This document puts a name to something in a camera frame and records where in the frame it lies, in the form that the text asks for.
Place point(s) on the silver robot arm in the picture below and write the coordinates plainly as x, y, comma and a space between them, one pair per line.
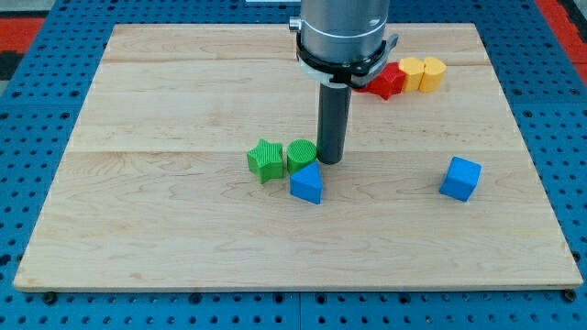
342, 43

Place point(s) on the blue cube block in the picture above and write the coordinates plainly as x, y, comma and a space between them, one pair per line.
461, 179

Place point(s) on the yellow hexagon block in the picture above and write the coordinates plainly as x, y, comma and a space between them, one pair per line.
413, 69

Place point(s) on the blue triangle block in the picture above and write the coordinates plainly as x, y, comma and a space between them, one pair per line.
306, 183

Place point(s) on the red star block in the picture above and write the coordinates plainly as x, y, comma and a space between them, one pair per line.
388, 83

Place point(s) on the wooden board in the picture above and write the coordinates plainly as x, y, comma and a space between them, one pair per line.
193, 166

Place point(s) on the green star block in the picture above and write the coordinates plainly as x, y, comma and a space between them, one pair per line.
265, 160

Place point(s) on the green cylinder block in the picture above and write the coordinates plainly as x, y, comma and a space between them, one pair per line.
300, 153

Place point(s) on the yellow heart block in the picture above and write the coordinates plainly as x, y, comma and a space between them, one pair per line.
433, 74

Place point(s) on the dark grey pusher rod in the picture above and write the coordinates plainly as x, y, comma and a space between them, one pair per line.
333, 113

